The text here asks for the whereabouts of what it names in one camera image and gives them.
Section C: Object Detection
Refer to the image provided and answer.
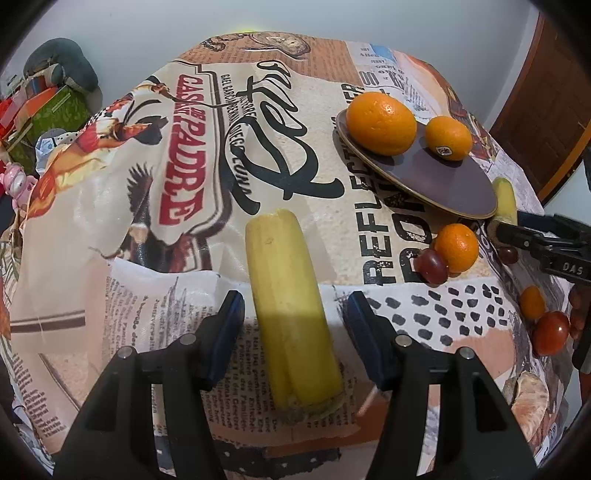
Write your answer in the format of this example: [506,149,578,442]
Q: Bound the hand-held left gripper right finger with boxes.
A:
[346,291,539,480]

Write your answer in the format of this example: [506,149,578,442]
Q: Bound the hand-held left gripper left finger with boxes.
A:
[54,291,246,480]

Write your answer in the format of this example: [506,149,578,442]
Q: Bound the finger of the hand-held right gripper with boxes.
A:
[497,221,553,255]
[516,211,562,232]

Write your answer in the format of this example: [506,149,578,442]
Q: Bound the small yellow banana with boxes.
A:
[489,178,519,241]

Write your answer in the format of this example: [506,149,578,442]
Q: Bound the large yellow banana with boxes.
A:
[245,209,345,414]

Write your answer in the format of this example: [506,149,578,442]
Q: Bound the person's right hand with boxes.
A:
[569,282,591,354]

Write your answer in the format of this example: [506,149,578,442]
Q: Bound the dark red grape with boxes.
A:
[417,249,450,284]

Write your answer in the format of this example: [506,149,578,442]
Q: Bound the red tomato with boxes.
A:
[533,311,571,356]

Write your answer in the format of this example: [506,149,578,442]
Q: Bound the brown round plate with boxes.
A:
[334,108,499,220]

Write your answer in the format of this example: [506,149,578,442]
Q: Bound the brown wooden door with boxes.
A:
[489,10,591,204]

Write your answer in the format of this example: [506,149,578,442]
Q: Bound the printed tablecloth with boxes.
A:
[0,32,578,480]

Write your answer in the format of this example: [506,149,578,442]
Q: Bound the small orange with sticker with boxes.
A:
[424,116,474,162]

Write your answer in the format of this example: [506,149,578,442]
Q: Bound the large orange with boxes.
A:
[346,91,418,157]

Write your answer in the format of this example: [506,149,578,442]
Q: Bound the white blue patterned cloth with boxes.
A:
[34,130,80,171]

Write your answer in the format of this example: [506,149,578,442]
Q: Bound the pink toy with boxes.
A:
[1,164,38,209]

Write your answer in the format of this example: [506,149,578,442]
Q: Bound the green patterned box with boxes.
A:
[4,85,90,168]

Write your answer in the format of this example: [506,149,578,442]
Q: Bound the grey plush cushion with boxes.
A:
[23,38,100,94]

